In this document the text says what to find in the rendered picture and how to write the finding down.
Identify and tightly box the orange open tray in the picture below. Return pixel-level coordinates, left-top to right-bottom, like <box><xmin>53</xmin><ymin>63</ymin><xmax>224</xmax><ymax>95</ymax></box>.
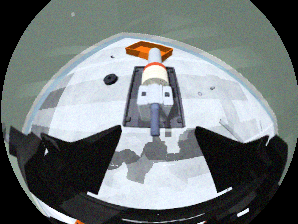
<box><xmin>125</xmin><ymin>41</ymin><xmax>173</xmax><ymax>61</ymax></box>

